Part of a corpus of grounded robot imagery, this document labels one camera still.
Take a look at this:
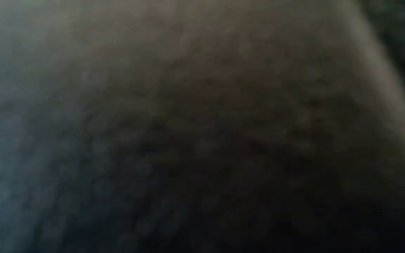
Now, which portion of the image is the grey chunky slide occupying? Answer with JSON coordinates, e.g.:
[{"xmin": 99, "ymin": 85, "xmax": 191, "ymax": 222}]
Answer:
[{"xmin": 0, "ymin": 0, "xmax": 405, "ymax": 253}]

